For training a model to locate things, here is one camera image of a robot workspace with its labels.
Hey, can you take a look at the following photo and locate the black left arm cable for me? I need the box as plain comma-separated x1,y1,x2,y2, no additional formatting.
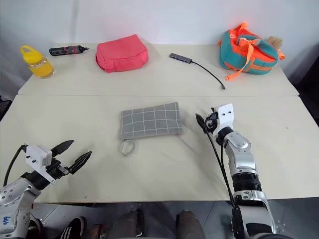
2,143,27,187

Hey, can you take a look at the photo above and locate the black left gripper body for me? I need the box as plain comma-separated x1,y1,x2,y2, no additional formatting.
44,159,70,180

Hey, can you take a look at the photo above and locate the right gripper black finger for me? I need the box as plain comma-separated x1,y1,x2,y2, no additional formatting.
195,113,206,130

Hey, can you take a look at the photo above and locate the black and red tool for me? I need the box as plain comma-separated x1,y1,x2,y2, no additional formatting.
48,45,90,57

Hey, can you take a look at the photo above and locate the grey checkered pouch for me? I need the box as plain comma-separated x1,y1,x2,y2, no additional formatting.
117,101,185,157

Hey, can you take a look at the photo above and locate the grey USB hub with cable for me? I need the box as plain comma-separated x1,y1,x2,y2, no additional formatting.
169,52,227,91

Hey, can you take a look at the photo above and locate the yellow-capped orange juice bottle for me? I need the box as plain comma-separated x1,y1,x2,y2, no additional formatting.
19,45,56,79

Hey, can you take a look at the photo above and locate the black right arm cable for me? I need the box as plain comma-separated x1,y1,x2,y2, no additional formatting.
204,119,246,239

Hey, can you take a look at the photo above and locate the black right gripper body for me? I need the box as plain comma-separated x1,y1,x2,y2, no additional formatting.
203,107,220,136

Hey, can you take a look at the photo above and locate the black shoe with white stripes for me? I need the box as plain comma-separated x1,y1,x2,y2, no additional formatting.
60,216,87,239

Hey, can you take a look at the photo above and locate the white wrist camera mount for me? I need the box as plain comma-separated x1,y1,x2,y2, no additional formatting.
213,104,235,136
25,144,56,184

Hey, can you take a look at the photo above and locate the pink fabric pouch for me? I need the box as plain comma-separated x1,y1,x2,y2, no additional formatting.
95,34,150,74

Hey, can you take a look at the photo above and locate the black object at table side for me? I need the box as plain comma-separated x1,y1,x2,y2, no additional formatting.
0,98,12,120

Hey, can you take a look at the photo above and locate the beige plush item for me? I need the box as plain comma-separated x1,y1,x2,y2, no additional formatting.
265,36,285,48

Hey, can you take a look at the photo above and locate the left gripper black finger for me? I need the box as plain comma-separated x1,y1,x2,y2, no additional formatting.
68,150,92,174
51,139,75,158

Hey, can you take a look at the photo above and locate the reddish brown block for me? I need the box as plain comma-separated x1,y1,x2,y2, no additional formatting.
91,224,106,239

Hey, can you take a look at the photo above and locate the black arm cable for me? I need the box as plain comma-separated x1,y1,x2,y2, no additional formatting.
2,143,27,187
204,119,246,239

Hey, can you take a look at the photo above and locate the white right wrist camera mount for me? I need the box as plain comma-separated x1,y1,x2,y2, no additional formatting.
213,104,235,136

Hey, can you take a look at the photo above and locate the teal and orange bag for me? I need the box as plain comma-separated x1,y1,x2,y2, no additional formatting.
217,21,287,82

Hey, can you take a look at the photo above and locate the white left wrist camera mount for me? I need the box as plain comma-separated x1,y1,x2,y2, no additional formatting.
25,144,56,184

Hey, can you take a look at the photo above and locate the dark rounded shape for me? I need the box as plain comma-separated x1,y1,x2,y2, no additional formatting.
176,210,203,239
115,209,146,239

